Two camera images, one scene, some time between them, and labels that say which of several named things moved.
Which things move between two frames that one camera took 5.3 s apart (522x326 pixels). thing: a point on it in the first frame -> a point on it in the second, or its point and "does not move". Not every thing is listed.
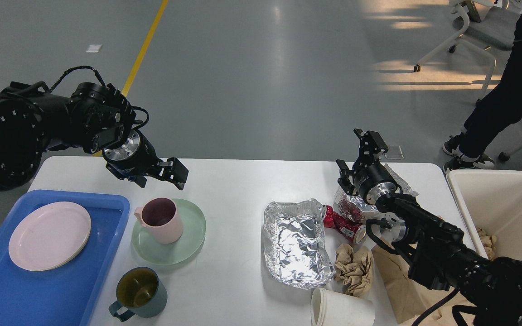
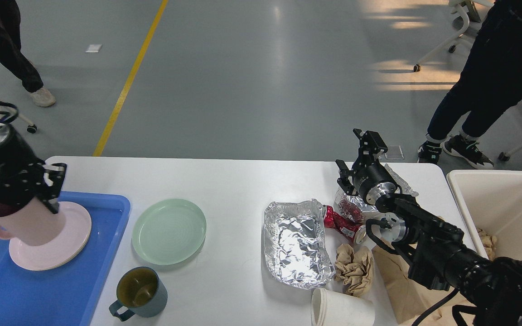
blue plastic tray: [2, 294] does not move
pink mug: [160, 215] -> [32, 223]
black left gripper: [135, 157] -> [8, 171]
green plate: [147, 246] does not move
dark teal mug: [139, 290] does not move
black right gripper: [372, 179] does not move
